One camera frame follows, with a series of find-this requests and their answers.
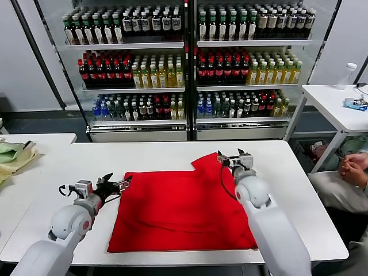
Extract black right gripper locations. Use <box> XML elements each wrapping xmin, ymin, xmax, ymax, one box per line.
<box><xmin>217</xmin><ymin>147</ymin><xmax>247</xmax><ymax>173</ymax></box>

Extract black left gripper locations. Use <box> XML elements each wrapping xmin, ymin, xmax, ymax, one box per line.
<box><xmin>91</xmin><ymin>172</ymin><xmax>133</xmax><ymax>202</ymax></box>

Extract red T-shirt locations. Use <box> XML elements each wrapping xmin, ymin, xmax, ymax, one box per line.
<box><xmin>106</xmin><ymin>152</ymin><xmax>259</xmax><ymax>254</ymax></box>

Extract pink clothes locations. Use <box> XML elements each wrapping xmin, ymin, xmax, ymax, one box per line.
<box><xmin>309</xmin><ymin>141</ymin><xmax>328</xmax><ymax>164</ymax></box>

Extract pale green clothes pile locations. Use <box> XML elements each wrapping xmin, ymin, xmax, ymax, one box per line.
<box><xmin>326</xmin><ymin>134</ymin><xmax>368</xmax><ymax>170</ymax></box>

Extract person's left hand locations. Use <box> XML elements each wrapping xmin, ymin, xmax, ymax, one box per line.
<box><xmin>338</xmin><ymin>165</ymin><xmax>368</xmax><ymax>187</ymax></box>

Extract person's right hand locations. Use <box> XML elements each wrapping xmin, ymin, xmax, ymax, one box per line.
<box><xmin>340</xmin><ymin>154</ymin><xmax>368</xmax><ymax>169</ymax></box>

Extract glass drink display cooler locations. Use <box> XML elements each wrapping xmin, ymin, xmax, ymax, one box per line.
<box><xmin>34</xmin><ymin>0</ymin><xmax>192</xmax><ymax>143</ymax></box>
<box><xmin>189</xmin><ymin>0</ymin><xmax>343</xmax><ymax>141</ymax></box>

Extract white adjoining table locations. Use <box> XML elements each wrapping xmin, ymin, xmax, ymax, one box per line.
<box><xmin>0</xmin><ymin>133</ymin><xmax>78</xmax><ymax>239</ymax></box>

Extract pale yellow cloth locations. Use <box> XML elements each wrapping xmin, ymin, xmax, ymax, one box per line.
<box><xmin>0</xmin><ymin>140</ymin><xmax>38</xmax><ymax>185</ymax></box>

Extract pale green cloth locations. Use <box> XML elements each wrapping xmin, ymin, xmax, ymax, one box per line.
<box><xmin>0</xmin><ymin>143</ymin><xmax>26</xmax><ymax>164</ymax></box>

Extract seated person beige clothing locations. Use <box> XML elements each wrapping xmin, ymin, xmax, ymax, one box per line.
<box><xmin>307</xmin><ymin>171</ymin><xmax>368</xmax><ymax>276</ymax></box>

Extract green-cap dark tea bottle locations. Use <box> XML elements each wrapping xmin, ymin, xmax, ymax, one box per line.
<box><xmin>82</xmin><ymin>14</ymin><xmax>94</xmax><ymax>45</ymax></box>
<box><xmin>228</xmin><ymin>11</ymin><xmax>239</xmax><ymax>41</ymax></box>
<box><xmin>217</xmin><ymin>11</ymin><xmax>229</xmax><ymax>41</ymax></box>
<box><xmin>112</xmin><ymin>13</ymin><xmax>124</xmax><ymax>45</ymax></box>
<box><xmin>91</xmin><ymin>14</ymin><xmax>105</xmax><ymax>45</ymax></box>
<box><xmin>63</xmin><ymin>16</ymin><xmax>75</xmax><ymax>46</ymax></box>
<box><xmin>198</xmin><ymin>11</ymin><xmax>209</xmax><ymax>41</ymax></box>
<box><xmin>102</xmin><ymin>14</ymin><xmax>114</xmax><ymax>45</ymax></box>
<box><xmin>237</xmin><ymin>11</ymin><xmax>248</xmax><ymax>41</ymax></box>
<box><xmin>247</xmin><ymin>11</ymin><xmax>258</xmax><ymax>41</ymax></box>
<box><xmin>72</xmin><ymin>14</ymin><xmax>85</xmax><ymax>46</ymax></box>
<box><xmin>208</xmin><ymin>11</ymin><xmax>219</xmax><ymax>41</ymax></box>

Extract blue plastic packet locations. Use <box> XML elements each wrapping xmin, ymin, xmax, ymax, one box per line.
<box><xmin>344</xmin><ymin>97</ymin><xmax>368</xmax><ymax>112</ymax></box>

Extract white-label black drink bottle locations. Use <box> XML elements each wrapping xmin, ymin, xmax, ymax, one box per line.
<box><xmin>257</xmin><ymin>10</ymin><xmax>269</xmax><ymax>39</ymax></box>
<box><xmin>286</xmin><ymin>10</ymin><xmax>298</xmax><ymax>38</ymax></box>
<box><xmin>122</xmin><ymin>11</ymin><xmax>133</xmax><ymax>40</ymax></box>
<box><xmin>151</xmin><ymin>11</ymin><xmax>163</xmax><ymax>40</ymax></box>
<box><xmin>296</xmin><ymin>10</ymin><xmax>307</xmax><ymax>38</ymax></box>
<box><xmin>162</xmin><ymin>10</ymin><xmax>173</xmax><ymax>40</ymax></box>
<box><xmin>267</xmin><ymin>10</ymin><xmax>278</xmax><ymax>39</ymax></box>
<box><xmin>132</xmin><ymin>11</ymin><xmax>143</xmax><ymax>40</ymax></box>
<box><xmin>171</xmin><ymin>10</ymin><xmax>183</xmax><ymax>40</ymax></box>
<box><xmin>141</xmin><ymin>11</ymin><xmax>152</xmax><ymax>40</ymax></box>
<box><xmin>305</xmin><ymin>10</ymin><xmax>316</xmax><ymax>37</ymax></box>
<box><xmin>277</xmin><ymin>10</ymin><xmax>288</xmax><ymax>39</ymax></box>

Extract clear bottle white cap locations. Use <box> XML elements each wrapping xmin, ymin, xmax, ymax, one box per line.
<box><xmin>336</xmin><ymin>63</ymin><xmax>358</xmax><ymax>91</ymax></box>

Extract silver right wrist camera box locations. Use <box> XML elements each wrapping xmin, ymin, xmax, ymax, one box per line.
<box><xmin>240</xmin><ymin>154</ymin><xmax>254</xmax><ymax>171</ymax></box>

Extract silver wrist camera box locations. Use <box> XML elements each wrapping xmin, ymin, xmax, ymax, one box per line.
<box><xmin>240</xmin><ymin>154</ymin><xmax>254</xmax><ymax>171</ymax></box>
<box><xmin>75</xmin><ymin>180</ymin><xmax>93</xmax><ymax>200</ymax></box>

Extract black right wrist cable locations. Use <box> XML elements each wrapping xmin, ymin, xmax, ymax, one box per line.
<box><xmin>220</xmin><ymin>165</ymin><xmax>239</xmax><ymax>199</ymax></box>

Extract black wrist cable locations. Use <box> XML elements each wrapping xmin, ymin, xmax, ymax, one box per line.
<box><xmin>220</xmin><ymin>165</ymin><xmax>239</xmax><ymax>199</ymax></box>
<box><xmin>59</xmin><ymin>185</ymin><xmax>77</xmax><ymax>198</ymax></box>

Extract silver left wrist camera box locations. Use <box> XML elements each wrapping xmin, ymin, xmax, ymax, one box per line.
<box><xmin>75</xmin><ymin>180</ymin><xmax>93</xmax><ymax>200</ymax></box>

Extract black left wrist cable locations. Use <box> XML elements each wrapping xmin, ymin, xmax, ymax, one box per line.
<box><xmin>59</xmin><ymin>185</ymin><xmax>77</xmax><ymax>198</ymax></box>

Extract white metal-frame side table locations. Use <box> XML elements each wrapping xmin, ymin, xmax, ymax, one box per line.
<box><xmin>283</xmin><ymin>85</ymin><xmax>368</xmax><ymax>175</ymax></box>

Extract dark metal wall pole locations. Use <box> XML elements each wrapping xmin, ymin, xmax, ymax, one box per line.
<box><xmin>11</xmin><ymin>0</ymin><xmax>67</xmax><ymax>112</ymax></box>

